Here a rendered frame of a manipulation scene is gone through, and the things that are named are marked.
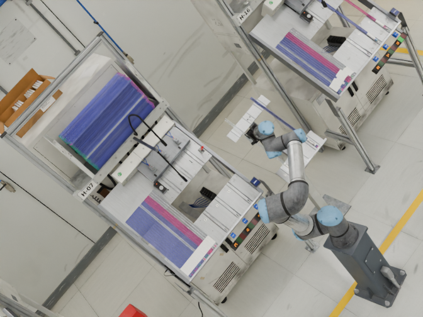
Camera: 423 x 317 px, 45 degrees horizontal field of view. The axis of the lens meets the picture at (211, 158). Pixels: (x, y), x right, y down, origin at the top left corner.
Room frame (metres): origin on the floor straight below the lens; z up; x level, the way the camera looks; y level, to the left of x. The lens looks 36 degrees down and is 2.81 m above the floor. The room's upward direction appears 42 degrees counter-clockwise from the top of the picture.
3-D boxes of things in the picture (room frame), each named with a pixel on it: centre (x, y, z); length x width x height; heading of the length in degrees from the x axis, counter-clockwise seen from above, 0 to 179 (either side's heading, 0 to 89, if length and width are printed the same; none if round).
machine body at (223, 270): (2.82, 0.39, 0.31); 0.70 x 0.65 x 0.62; 103
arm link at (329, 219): (1.77, -0.25, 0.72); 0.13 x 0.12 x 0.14; 59
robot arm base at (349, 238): (1.77, -0.25, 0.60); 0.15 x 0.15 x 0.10
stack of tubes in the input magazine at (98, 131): (2.71, 0.30, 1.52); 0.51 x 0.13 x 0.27; 103
